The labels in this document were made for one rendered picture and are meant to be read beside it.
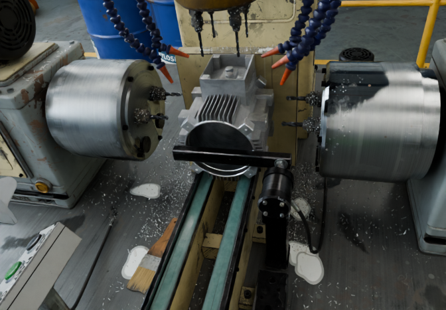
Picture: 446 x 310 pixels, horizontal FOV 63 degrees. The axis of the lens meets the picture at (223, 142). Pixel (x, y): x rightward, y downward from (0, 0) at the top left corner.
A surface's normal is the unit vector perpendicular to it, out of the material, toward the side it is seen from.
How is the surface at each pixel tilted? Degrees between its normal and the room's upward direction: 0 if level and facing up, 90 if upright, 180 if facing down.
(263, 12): 90
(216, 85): 90
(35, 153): 89
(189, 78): 90
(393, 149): 77
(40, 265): 56
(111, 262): 0
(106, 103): 51
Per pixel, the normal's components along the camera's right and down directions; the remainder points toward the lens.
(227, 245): -0.11, -0.77
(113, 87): -0.22, -0.33
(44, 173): -0.23, 0.62
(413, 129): -0.25, 0.13
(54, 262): 0.74, -0.38
